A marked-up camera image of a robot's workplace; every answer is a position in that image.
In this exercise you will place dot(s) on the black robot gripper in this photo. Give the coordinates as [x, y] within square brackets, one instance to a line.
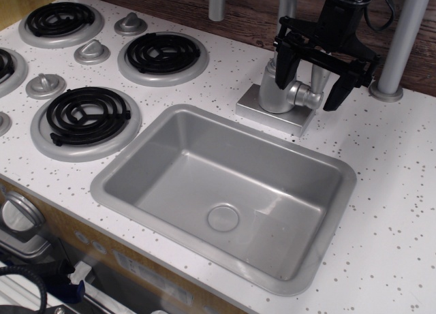
[330, 43]

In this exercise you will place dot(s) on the silver faucet lever handle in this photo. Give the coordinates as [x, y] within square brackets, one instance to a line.
[309, 96]

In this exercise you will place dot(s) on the silver toy faucet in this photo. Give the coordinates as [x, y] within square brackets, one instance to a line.
[267, 103]

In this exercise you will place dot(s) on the grey support pole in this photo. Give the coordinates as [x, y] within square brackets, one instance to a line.
[388, 88]

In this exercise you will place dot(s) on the grey plastic sink basin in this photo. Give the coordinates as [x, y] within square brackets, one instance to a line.
[263, 208]

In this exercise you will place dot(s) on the back right stove burner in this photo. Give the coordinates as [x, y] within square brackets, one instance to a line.
[162, 59]

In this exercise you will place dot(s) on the stove burner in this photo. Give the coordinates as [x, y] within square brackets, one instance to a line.
[60, 25]
[14, 70]
[162, 59]
[85, 124]

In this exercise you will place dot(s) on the grey stove knob back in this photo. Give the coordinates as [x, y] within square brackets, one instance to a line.
[130, 25]

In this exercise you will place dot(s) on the grey stove knob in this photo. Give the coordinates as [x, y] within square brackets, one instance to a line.
[45, 86]
[130, 25]
[92, 53]

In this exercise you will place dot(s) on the grey stove knob middle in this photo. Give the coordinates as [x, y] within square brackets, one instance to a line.
[92, 53]

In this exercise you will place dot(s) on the front right stove burner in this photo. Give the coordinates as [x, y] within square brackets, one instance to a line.
[85, 124]

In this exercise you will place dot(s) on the back left stove burner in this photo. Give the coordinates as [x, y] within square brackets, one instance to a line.
[60, 25]

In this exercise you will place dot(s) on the grey stove knob front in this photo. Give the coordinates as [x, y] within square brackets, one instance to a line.
[45, 86]

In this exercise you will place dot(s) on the front left stove burner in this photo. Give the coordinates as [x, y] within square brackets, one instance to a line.
[14, 70]

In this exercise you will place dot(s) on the grey stove knob edge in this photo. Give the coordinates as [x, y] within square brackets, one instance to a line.
[5, 123]

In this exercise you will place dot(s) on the silver oven dial knob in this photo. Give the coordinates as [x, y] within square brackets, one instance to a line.
[20, 217]

